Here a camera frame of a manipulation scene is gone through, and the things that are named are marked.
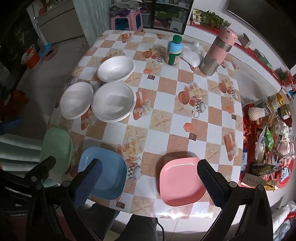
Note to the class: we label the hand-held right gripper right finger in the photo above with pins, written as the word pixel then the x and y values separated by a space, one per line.
pixel 211 185

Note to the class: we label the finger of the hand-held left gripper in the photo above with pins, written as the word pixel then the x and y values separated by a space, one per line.
pixel 42 169

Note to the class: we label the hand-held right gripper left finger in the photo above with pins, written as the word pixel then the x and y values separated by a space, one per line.
pixel 89 183

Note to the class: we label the blue square plate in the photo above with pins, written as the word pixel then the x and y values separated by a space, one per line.
pixel 113 172

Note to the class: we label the green square plate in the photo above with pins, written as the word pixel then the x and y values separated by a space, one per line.
pixel 56 146

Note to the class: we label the pink square plate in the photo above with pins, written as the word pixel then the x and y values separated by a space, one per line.
pixel 178 180

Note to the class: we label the white foam bowl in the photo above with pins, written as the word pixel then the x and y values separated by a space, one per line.
pixel 113 102
pixel 76 99
pixel 115 68

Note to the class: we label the pale green plastic chair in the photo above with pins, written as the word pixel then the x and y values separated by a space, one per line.
pixel 20 148

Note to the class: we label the small blue white bottle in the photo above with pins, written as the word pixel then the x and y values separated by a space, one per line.
pixel 244 161

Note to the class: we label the white label card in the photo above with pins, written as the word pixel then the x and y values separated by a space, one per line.
pixel 254 179

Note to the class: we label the blue plastic chair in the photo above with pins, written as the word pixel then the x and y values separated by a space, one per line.
pixel 10 126

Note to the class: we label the red round tray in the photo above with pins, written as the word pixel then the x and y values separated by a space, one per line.
pixel 248 129

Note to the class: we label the green snack packet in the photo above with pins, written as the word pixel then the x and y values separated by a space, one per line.
pixel 269 138

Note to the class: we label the white seashell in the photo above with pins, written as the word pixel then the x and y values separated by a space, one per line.
pixel 256 114

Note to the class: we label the checkered printed tablecloth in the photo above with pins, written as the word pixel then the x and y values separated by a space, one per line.
pixel 161 102

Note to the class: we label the glass jar dark contents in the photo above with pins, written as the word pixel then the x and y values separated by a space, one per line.
pixel 285 112

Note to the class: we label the glass jar gold lid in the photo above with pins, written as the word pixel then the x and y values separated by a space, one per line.
pixel 275 101

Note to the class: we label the pink steel thermos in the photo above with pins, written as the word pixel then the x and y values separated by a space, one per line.
pixel 216 52

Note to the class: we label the green capped bottle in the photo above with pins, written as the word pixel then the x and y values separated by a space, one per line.
pixel 173 52

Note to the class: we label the white cabinet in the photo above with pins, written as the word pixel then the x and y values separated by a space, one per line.
pixel 60 20

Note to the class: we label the white step stool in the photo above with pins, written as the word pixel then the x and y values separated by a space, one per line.
pixel 177 25

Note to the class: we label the pink plastic stool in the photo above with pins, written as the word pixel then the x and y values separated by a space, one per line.
pixel 126 20

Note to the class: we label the green potted plant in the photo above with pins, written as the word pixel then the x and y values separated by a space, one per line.
pixel 211 17

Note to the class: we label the glass door cabinet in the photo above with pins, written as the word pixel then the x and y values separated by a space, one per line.
pixel 168 12

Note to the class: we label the pile of clothes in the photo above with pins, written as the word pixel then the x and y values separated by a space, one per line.
pixel 126 5

